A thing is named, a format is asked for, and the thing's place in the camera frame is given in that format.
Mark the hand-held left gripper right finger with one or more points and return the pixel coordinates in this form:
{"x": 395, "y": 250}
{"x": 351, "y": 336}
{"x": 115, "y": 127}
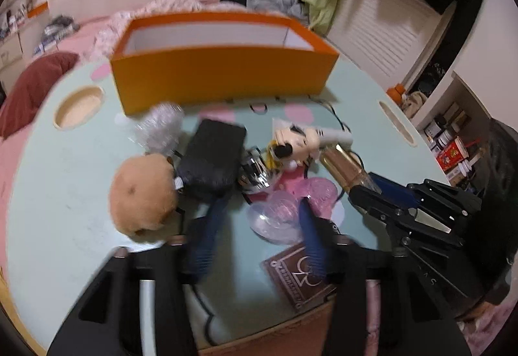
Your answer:
{"x": 311, "y": 234}

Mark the clear plastic dome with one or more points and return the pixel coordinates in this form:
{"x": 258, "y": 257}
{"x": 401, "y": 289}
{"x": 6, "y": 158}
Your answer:
{"x": 275, "y": 218}

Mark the orange cardboard box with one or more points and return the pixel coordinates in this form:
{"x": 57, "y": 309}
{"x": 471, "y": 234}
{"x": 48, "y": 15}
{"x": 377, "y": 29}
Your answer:
{"x": 218, "y": 77}

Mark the small black case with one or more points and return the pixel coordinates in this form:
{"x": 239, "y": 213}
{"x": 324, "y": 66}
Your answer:
{"x": 210, "y": 157}

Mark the cartoon toy figure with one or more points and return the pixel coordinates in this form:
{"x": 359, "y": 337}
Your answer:
{"x": 291, "y": 141}

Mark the pink plastic shell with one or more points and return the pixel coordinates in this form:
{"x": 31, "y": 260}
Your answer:
{"x": 319, "y": 194}

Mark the red printed box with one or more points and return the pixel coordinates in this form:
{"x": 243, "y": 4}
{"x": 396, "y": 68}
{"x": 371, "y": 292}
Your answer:
{"x": 452, "y": 155}

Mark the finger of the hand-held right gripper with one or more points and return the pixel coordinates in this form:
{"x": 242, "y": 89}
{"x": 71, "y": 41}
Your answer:
{"x": 398, "y": 192}
{"x": 376, "y": 206}

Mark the white storage shelf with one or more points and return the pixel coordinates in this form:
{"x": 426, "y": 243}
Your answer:
{"x": 465, "y": 97}

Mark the gold cosmetic bottle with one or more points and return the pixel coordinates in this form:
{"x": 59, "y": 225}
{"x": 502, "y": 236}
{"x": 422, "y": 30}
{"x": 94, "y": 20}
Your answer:
{"x": 342, "y": 168}

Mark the person's right forearm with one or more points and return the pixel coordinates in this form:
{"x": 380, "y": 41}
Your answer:
{"x": 489, "y": 323}

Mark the white cosmetic tube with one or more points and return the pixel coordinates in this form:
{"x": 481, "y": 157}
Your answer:
{"x": 334, "y": 136}

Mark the grey striped clothing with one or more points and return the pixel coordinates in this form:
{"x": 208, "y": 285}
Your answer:
{"x": 60, "y": 28}

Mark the brown plush toy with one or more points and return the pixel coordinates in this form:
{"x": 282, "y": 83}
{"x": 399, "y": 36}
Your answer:
{"x": 141, "y": 190}

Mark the dark red pillow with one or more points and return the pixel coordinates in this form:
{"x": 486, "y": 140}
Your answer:
{"x": 32, "y": 93}

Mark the clear wrapper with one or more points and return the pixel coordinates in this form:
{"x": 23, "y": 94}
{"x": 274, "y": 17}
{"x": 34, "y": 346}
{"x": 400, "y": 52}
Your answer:
{"x": 160, "y": 129}

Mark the orange box lid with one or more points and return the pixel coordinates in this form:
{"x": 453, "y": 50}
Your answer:
{"x": 38, "y": 10}

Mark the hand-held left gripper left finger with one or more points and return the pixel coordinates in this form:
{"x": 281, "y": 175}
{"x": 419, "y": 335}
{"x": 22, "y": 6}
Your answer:
{"x": 206, "y": 230}

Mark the brown patterned box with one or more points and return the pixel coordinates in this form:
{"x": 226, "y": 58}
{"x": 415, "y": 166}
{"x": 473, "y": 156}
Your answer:
{"x": 291, "y": 279}

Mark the shiny metal clip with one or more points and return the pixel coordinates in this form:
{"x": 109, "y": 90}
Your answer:
{"x": 253, "y": 172}

